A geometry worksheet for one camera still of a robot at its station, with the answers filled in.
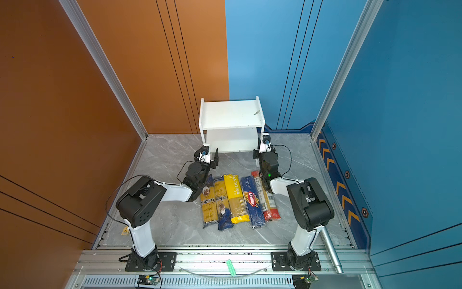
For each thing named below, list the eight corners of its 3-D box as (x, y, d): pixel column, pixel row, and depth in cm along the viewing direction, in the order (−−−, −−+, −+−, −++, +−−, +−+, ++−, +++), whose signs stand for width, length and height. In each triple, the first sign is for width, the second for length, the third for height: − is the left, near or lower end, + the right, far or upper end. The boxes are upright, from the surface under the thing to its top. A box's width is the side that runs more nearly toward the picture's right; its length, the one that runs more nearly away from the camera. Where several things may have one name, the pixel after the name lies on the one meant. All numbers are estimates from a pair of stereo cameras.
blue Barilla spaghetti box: (252, 229, 83) (252, 226, 80) (240, 181, 100) (240, 177, 97) (265, 226, 84) (266, 224, 81) (251, 179, 101) (252, 175, 97)
